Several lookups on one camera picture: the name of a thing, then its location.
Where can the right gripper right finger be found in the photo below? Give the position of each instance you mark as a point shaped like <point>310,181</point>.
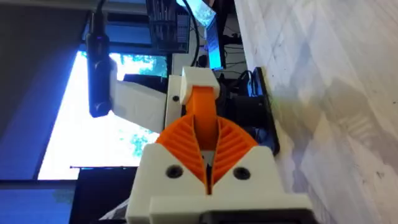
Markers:
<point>248,174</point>

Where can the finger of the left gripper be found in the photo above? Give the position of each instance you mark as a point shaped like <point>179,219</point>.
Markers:
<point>203,105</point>

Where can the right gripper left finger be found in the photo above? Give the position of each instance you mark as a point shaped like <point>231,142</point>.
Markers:
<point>161,174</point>

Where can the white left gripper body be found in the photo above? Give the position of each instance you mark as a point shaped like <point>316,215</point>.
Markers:
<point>173,107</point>

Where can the black box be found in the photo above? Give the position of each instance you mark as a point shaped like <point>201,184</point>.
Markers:
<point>102,196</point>

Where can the lit monitor screen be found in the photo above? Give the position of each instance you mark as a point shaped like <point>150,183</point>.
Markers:
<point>213,40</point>

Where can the bright window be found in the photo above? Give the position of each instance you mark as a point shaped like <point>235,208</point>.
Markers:
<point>81,146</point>

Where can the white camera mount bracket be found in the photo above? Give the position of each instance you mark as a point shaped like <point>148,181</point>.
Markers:
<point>136,104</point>

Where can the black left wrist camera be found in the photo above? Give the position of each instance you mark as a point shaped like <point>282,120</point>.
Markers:
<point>98,81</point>

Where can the blue screen with dark frame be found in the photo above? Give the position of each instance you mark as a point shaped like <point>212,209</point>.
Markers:
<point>34,202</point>

